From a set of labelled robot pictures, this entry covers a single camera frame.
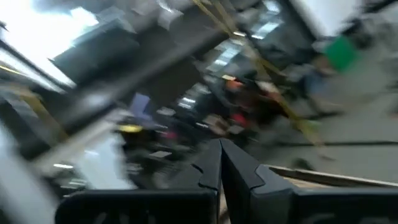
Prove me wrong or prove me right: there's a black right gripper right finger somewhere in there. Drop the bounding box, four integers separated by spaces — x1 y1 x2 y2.
220 139 295 224

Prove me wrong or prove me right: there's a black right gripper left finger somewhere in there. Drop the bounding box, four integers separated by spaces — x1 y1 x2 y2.
161 139 223 224

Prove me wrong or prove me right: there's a green box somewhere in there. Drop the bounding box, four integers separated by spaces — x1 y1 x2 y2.
323 35 359 73

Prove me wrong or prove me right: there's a yellow cable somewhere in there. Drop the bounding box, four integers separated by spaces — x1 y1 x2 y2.
192 0 326 147

